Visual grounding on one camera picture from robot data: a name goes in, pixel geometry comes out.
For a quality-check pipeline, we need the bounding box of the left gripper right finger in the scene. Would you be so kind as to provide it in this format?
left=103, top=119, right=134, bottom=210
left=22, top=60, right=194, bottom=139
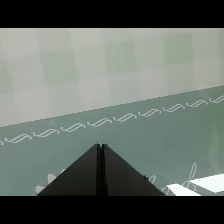
left=100, top=143, right=167, bottom=197

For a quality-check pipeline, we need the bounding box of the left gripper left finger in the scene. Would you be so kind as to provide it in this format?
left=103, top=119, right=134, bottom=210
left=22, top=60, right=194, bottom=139
left=36, top=142, right=102, bottom=197

